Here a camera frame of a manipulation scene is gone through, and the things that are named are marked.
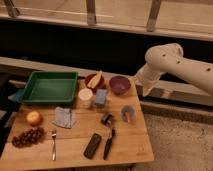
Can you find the white wrapped gripper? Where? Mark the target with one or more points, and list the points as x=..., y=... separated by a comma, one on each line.
x=148, y=77

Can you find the purple bowl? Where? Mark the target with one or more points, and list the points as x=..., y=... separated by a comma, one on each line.
x=119, y=85

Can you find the grey blue cloth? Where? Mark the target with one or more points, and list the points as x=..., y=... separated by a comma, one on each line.
x=64, y=118

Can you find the red bowl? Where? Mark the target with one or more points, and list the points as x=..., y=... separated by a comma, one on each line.
x=101, y=84

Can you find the dark red grape bunch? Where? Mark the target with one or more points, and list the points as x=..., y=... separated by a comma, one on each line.
x=28, y=138

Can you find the white cup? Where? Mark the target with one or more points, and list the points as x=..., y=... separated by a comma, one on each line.
x=85, y=96

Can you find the blue object left of table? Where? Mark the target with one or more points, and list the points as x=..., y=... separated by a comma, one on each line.
x=17, y=96

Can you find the black remote control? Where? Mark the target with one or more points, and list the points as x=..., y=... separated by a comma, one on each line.
x=92, y=146

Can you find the banana piece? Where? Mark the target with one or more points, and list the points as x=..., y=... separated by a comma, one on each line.
x=95, y=80

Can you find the silver fork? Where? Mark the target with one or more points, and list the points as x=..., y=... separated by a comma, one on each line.
x=53, y=134

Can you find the clear glass cup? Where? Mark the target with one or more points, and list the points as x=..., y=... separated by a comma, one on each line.
x=127, y=113

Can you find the green plastic tray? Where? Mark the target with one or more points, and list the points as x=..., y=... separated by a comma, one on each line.
x=50, y=88

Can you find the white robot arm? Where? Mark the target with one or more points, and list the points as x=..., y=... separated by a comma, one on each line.
x=169, y=58

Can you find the black tape roll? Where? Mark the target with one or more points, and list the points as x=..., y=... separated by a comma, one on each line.
x=107, y=119

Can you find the yellow red apple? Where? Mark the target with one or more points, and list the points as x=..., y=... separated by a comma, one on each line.
x=34, y=118

